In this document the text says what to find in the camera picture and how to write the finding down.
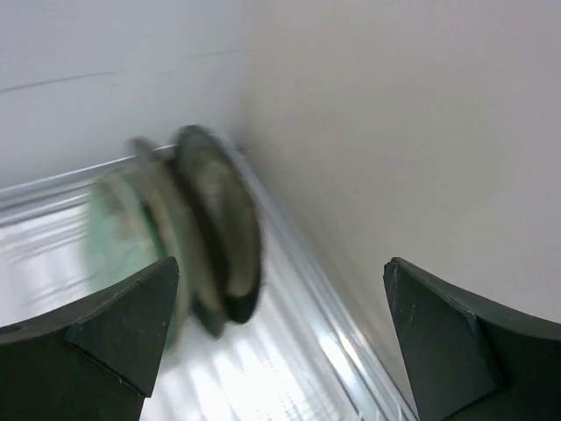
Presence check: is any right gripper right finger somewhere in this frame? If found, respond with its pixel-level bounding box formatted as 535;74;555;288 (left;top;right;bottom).
383;258;560;420

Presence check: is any small teal flower plate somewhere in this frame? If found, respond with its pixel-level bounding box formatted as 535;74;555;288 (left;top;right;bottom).
85;173;194;352

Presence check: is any grey rim cream plate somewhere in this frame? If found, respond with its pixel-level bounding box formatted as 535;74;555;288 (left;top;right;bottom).
174;125;263;325
126;135;229;339

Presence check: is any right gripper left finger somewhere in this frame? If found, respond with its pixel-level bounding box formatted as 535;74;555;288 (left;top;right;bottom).
1;257;179;420

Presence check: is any white wire dish rack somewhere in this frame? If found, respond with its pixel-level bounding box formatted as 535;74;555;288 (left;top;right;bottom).
1;136;415;420

